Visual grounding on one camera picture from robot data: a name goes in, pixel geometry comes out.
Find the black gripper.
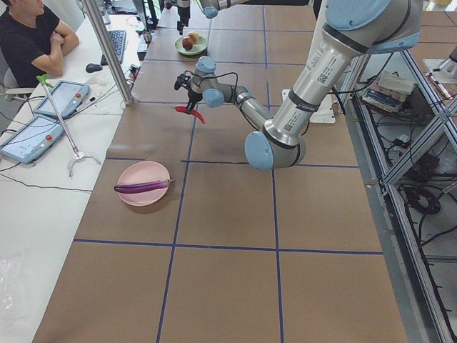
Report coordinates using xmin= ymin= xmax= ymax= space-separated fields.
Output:
xmin=177 ymin=6 xmax=191 ymax=35
xmin=186 ymin=89 xmax=202 ymax=114

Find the seated person black shirt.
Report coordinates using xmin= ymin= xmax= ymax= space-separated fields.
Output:
xmin=1 ymin=0 xmax=79 ymax=88

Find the far teach pendant tablet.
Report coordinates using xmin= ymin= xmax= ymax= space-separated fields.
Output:
xmin=33 ymin=80 xmax=90 ymax=119

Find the stack of books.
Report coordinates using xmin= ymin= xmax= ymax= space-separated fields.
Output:
xmin=361 ymin=71 xmax=416 ymax=114

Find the near teach pendant tablet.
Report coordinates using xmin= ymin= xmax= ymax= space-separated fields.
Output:
xmin=1 ymin=115 xmax=64 ymax=164

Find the black keyboard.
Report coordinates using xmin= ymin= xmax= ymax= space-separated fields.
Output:
xmin=108 ymin=30 xmax=127 ymax=64

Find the red yellow pomegranate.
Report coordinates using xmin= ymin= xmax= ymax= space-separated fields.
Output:
xmin=181 ymin=36 xmax=194 ymax=51

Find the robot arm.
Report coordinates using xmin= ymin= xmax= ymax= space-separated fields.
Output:
xmin=174 ymin=1 xmax=423 ymax=170
xmin=174 ymin=0 xmax=322 ymax=35

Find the red chili pepper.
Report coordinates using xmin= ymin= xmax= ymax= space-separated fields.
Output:
xmin=174 ymin=105 xmax=206 ymax=124

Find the grabber reaching stick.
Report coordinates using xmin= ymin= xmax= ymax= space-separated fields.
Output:
xmin=37 ymin=75 xmax=101 ymax=178

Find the green plate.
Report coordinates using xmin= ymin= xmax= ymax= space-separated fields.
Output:
xmin=174 ymin=35 xmax=208 ymax=56

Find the purple eggplant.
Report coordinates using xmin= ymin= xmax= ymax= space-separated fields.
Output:
xmin=114 ymin=179 xmax=175 ymax=194

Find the pink green peach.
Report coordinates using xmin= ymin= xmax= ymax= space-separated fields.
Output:
xmin=188 ymin=31 xmax=200 ymax=44

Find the pink plate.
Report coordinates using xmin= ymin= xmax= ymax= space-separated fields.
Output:
xmin=117 ymin=161 xmax=171 ymax=206

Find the black computer mouse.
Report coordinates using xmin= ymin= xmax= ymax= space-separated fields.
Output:
xmin=85 ymin=63 xmax=103 ymax=74

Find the aluminium frame post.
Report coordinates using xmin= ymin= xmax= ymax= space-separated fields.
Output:
xmin=76 ymin=0 xmax=134 ymax=106

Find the teach pendant tablet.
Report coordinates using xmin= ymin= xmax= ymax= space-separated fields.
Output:
xmin=1 ymin=115 xmax=64 ymax=164
xmin=33 ymin=80 xmax=90 ymax=119

